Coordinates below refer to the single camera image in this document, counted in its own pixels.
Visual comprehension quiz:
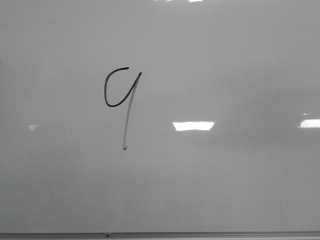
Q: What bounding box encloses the white whiteboard with aluminium frame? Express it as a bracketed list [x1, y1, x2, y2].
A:
[0, 0, 320, 240]

